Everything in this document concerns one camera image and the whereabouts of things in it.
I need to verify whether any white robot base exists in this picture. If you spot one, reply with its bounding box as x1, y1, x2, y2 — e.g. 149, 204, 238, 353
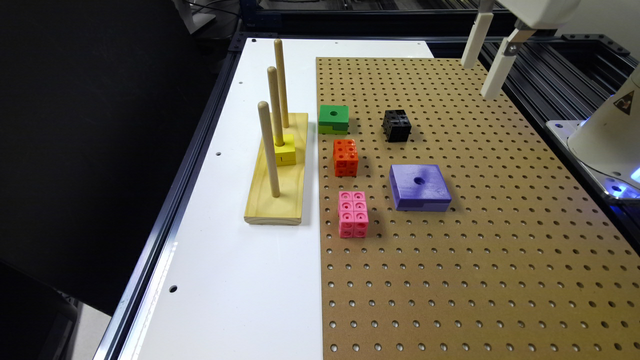
546, 70, 639, 201

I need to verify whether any black aluminium frame rail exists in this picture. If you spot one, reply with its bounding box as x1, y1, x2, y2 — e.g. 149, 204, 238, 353
94, 31, 250, 360

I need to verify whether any wooden peg stand base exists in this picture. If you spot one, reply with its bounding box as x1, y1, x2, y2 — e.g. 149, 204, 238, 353
243, 112, 310, 226

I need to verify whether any middle wooden peg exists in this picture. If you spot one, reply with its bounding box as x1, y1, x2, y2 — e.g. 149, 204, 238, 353
267, 66, 285, 147

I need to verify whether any rear wooden peg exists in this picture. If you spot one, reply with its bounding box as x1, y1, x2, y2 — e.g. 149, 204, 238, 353
274, 38, 289, 128

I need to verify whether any brown perforated pegboard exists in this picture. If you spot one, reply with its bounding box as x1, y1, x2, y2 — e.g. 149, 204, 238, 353
316, 57, 639, 359

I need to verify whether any purple square block with hole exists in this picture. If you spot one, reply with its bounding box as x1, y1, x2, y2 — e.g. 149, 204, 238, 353
389, 164, 452, 212

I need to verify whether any pink cube block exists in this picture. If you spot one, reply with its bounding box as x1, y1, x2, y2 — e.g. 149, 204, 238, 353
338, 191, 369, 238

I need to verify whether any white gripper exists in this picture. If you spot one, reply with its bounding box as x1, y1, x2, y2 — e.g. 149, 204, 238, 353
461, 0, 581, 100

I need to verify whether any wooden peg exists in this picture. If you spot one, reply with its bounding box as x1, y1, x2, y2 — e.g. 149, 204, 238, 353
274, 38, 289, 128
257, 101, 280, 198
267, 66, 285, 147

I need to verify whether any yellow cube block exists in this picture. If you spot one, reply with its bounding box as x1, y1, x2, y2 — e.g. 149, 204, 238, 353
274, 134, 296, 166

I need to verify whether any front wooden peg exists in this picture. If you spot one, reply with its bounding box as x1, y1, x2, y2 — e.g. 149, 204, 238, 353
257, 101, 280, 198

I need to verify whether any black cube block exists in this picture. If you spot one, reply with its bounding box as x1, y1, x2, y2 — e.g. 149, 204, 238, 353
382, 109, 412, 142

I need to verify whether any green square block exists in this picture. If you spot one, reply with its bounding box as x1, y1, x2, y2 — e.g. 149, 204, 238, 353
318, 105, 349, 134

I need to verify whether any orange cube block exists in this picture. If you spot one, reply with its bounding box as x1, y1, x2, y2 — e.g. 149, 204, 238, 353
333, 139, 359, 177

